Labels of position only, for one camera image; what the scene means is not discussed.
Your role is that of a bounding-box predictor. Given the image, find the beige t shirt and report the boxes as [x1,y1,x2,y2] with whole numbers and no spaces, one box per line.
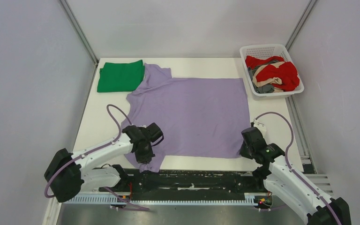
[254,61,284,93]

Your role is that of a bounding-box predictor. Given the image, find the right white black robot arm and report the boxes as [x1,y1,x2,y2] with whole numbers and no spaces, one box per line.
[240,127,352,225]

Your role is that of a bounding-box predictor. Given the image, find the white plastic laundry basket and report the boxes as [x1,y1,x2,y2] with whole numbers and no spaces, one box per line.
[240,44,304,100]

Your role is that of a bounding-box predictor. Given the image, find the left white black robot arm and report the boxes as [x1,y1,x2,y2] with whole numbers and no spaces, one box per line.
[44,123,164,203]

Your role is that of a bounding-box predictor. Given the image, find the red t shirt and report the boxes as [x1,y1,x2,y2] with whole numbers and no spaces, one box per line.
[245,56,300,92]

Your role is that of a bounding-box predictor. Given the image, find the aluminium frame rails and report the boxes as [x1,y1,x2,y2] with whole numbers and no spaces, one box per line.
[45,93,342,225]

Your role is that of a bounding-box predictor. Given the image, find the purple cable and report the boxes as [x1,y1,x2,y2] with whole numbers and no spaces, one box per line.
[44,104,133,199]
[254,112,343,225]

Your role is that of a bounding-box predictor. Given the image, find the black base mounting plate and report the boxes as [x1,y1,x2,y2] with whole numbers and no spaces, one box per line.
[110,169,268,201]

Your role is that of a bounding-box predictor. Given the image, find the purple t shirt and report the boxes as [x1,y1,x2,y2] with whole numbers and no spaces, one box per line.
[122,64,250,172]

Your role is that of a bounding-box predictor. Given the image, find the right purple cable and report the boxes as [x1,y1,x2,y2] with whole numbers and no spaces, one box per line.
[254,112,343,225]

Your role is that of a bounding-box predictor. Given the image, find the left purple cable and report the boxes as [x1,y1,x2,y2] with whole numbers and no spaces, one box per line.
[44,104,133,199]

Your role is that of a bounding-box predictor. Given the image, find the grey t shirt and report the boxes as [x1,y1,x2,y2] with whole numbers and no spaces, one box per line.
[247,60,279,94]

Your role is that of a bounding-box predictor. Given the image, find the white slotted cable duct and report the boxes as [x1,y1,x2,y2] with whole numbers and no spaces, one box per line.
[64,194,258,206]

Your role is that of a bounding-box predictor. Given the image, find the folded green t shirt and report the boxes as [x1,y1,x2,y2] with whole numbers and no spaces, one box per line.
[97,60,145,93]

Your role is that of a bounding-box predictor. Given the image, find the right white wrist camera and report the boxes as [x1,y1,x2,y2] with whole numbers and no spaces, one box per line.
[253,118,267,138]

